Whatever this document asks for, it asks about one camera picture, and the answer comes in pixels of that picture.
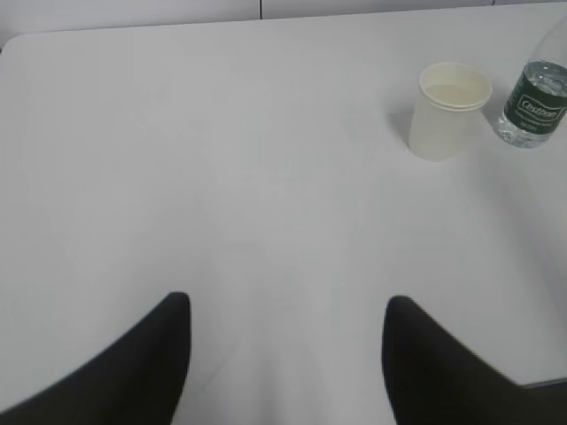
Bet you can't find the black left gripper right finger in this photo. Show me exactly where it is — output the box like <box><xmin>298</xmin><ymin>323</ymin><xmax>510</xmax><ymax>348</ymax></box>
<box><xmin>382</xmin><ymin>296</ymin><xmax>566</xmax><ymax>424</ymax></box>

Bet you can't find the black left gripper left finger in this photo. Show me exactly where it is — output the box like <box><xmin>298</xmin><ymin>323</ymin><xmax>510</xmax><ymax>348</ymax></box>
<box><xmin>1</xmin><ymin>292</ymin><xmax>191</xmax><ymax>424</ymax></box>

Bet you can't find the white paper cup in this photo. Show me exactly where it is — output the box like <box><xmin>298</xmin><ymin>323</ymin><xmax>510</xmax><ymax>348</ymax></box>
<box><xmin>408</xmin><ymin>62</ymin><xmax>493</xmax><ymax>162</ymax></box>

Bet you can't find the clear water bottle green label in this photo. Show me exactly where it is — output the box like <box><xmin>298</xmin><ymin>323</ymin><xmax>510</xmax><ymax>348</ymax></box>
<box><xmin>496</xmin><ymin>15</ymin><xmax>567</xmax><ymax>150</ymax></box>

